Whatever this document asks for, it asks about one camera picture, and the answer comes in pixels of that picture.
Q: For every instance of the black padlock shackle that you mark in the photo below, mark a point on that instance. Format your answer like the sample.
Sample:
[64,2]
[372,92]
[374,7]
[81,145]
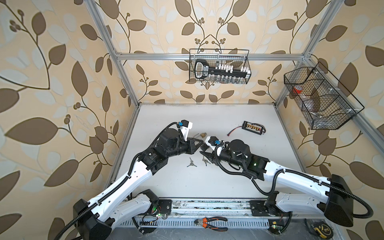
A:
[204,147]

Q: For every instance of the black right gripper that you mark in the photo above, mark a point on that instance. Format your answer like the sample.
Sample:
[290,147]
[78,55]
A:
[210,156]

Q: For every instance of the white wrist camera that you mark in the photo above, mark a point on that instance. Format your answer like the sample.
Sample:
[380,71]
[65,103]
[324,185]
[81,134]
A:
[215,144]
[185,126]

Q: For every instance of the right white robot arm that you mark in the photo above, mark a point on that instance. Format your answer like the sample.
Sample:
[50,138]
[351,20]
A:
[289,190]

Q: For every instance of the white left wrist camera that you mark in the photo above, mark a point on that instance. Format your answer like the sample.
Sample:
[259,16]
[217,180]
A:
[185,126]

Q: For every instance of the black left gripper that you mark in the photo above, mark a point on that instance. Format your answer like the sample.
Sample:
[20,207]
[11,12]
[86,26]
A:
[191,148]

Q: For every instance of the side wire basket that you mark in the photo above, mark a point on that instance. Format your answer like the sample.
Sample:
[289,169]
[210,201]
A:
[326,102]

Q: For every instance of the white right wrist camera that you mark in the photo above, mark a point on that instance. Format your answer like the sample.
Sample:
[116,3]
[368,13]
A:
[215,144]

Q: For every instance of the yellow black tape measure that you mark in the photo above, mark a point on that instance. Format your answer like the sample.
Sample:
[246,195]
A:
[322,230]

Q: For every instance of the black parallel charging board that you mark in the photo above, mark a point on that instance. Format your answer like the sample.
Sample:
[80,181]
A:
[254,128]

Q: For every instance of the back wire basket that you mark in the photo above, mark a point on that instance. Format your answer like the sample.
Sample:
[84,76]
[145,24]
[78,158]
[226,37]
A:
[235,57]

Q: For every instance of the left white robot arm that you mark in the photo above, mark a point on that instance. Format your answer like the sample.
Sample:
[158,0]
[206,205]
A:
[95,219]

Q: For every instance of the black socket holder rail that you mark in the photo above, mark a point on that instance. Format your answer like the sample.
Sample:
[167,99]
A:
[203,70]

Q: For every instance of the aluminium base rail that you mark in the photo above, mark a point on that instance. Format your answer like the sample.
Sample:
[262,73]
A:
[210,207]

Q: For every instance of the black padlock keys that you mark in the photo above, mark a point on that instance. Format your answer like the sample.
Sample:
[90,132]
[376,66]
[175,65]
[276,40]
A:
[191,163]

